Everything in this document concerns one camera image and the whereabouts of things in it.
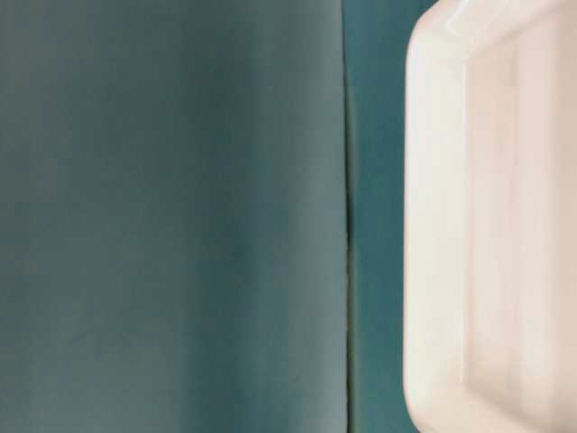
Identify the white plastic case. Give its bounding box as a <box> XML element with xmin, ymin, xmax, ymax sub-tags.
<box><xmin>403</xmin><ymin>1</ymin><xmax>576</xmax><ymax>432</ymax></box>

